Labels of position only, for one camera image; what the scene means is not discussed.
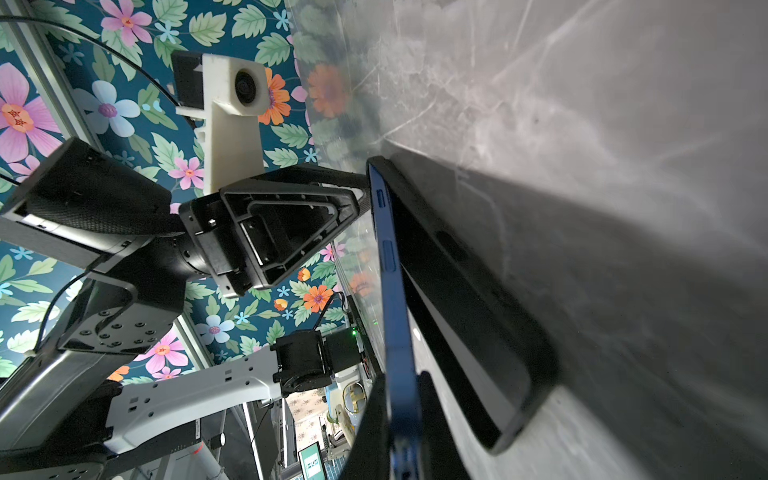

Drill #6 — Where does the dark blue smartphone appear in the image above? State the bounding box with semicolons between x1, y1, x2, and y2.
368;164;423;479

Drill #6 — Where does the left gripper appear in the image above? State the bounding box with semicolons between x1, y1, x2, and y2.
119;164;369;297

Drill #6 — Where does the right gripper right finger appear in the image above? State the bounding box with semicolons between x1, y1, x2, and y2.
418;371;470;480

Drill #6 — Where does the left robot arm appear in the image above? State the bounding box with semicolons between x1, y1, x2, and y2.
1;138;370;479

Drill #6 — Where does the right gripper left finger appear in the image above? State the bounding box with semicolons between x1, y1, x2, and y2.
339;375;390;480

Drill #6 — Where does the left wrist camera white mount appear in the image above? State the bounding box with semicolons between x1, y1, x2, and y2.
171;51;270;195

